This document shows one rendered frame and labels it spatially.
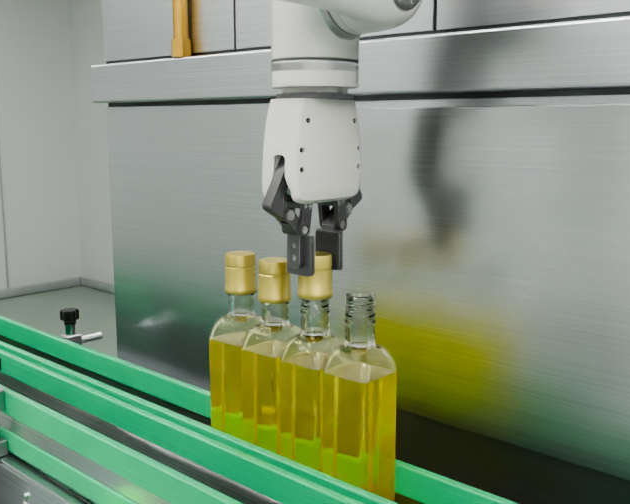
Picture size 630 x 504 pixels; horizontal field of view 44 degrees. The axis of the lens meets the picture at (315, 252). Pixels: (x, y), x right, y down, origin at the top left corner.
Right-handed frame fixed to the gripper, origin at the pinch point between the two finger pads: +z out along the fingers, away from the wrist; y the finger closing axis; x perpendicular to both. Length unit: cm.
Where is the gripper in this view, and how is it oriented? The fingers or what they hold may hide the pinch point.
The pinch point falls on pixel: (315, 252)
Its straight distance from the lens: 77.1
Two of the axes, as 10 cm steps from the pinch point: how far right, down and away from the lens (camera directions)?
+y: -6.7, 1.2, -7.3
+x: 7.4, 1.1, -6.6
